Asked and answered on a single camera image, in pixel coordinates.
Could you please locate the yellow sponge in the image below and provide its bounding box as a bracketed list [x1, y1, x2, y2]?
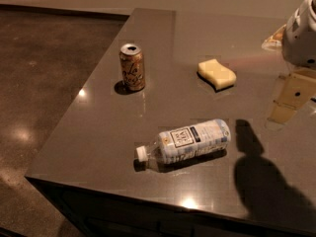
[197, 59, 237, 90]

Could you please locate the orange LaCroix soda can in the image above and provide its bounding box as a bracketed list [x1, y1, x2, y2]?
[119, 43, 145, 91]

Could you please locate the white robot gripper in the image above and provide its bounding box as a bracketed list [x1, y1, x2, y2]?
[262, 0, 316, 124]

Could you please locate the clear plastic water bottle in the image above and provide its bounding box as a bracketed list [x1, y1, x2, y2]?
[135, 118, 231, 165]

